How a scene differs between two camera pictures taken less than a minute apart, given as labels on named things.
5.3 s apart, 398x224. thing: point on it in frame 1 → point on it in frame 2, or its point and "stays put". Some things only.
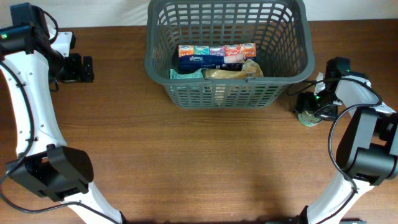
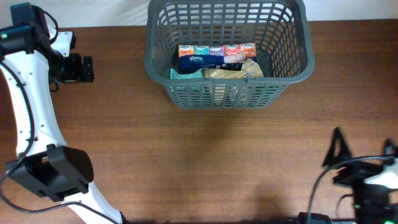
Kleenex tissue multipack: [194, 58] stays put
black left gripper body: [66, 68] stays put
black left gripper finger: [87, 75] stays put
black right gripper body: [323, 101] → [357, 184]
